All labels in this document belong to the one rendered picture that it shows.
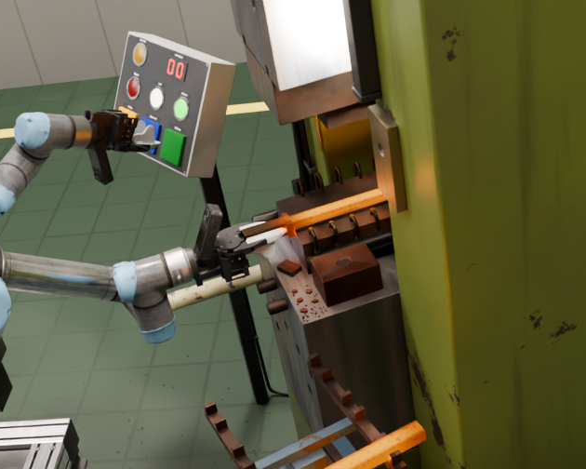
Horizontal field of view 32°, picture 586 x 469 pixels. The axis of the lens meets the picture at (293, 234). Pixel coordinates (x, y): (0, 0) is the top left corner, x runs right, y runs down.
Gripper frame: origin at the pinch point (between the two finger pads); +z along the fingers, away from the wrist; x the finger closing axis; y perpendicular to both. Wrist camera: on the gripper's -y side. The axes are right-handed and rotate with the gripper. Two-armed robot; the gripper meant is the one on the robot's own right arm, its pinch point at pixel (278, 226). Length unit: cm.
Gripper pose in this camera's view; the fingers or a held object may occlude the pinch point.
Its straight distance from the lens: 212.5
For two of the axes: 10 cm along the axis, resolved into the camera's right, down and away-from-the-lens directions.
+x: 3.0, 5.2, -8.0
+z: 9.4, -3.0, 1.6
